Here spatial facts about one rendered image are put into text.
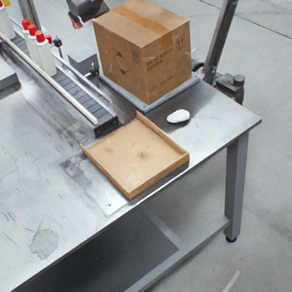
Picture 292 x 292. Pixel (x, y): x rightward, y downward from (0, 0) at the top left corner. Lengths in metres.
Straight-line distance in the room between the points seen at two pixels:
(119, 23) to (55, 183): 0.65
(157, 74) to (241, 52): 1.86
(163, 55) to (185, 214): 1.04
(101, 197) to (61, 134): 0.36
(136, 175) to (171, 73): 0.46
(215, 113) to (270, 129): 1.18
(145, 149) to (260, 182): 1.11
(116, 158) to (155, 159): 0.14
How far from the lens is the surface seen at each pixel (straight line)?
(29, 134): 1.81
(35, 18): 2.37
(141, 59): 1.64
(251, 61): 3.43
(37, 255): 1.45
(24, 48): 2.22
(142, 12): 1.81
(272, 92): 3.17
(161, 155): 1.60
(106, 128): 1.71
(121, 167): 1.58
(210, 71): 2.67
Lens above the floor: 2.01
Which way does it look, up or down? 46 degrees down
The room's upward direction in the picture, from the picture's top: 8 degrees counter-clockwise
